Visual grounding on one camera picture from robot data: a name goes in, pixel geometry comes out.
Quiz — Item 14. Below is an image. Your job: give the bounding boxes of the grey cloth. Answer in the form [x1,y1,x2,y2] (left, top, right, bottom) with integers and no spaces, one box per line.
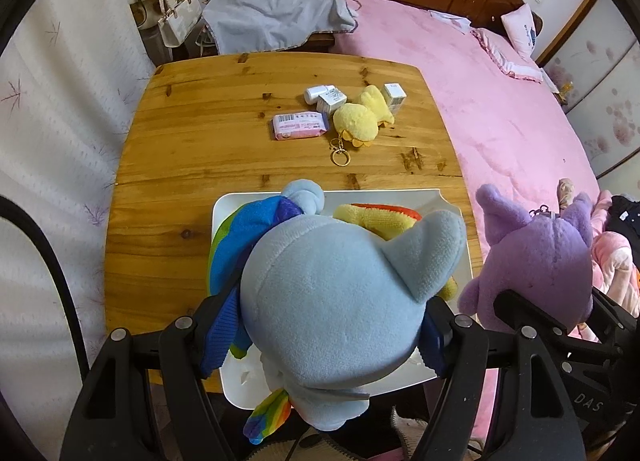
[202,0,360,56]

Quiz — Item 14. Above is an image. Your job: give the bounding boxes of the pink wet wipes packet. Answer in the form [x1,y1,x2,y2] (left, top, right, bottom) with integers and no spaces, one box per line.
[272,112,330,142]

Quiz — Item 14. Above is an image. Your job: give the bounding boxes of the white handbag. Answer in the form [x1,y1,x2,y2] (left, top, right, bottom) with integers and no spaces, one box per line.
[156,0,203,48]

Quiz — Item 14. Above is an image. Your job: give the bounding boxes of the yellow duck plush keychain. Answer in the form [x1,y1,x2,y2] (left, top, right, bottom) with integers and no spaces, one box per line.
[328,85,396,166]

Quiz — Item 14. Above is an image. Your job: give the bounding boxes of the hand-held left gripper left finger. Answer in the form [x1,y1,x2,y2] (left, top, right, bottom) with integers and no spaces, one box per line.
[60,286,242,461]

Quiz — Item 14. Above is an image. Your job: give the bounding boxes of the small pink pillow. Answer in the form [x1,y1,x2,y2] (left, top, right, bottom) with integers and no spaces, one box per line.
[501,3,539,60]

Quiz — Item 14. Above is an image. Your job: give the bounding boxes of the purple plush toy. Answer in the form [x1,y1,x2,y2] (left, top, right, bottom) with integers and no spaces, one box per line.
[459,183,598,342]

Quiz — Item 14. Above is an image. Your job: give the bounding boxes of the small white box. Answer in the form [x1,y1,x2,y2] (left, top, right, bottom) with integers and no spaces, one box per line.
[317,91,348,114]
[383,83,406,110]

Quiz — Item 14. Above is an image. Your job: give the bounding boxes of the blue rainbow pony plush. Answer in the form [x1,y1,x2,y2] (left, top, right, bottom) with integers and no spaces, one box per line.
[200,178,468,444]

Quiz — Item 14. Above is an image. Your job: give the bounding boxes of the white rectangular tray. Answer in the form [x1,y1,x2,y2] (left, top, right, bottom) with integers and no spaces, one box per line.
[211,189,473,409]

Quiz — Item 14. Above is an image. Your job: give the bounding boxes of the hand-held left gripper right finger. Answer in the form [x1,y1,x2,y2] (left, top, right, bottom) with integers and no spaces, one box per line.
[415,298,586,461]

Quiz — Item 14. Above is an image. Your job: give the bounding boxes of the pink bed cover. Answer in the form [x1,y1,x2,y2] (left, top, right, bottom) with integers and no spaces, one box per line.
[332,0,607,442]

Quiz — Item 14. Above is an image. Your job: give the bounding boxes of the white printed curtain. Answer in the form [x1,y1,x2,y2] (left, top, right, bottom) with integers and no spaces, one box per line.
[0,0,157,392]

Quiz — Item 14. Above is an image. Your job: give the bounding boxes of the black garment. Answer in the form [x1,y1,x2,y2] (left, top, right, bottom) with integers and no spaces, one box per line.
[605,195,640,248]

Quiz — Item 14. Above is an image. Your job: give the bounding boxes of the black cable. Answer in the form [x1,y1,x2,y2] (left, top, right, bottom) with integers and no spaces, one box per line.
[0,195,96,382]

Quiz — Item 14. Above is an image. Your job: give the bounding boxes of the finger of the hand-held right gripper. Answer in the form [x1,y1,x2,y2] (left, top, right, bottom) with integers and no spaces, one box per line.
[492,290,621,362]
[592,286,640,342]

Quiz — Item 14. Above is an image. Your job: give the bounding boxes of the pink fluffy garment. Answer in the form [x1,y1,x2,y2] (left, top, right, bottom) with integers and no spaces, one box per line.
[592,188,640,318]

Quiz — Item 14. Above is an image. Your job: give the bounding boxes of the pink ruffled pillow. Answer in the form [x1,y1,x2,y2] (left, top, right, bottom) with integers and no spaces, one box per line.
[470,27,546,84]

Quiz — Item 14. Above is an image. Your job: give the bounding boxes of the floral sliding wardrobe doors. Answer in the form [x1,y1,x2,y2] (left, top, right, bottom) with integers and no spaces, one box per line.
[537,0,640,192]

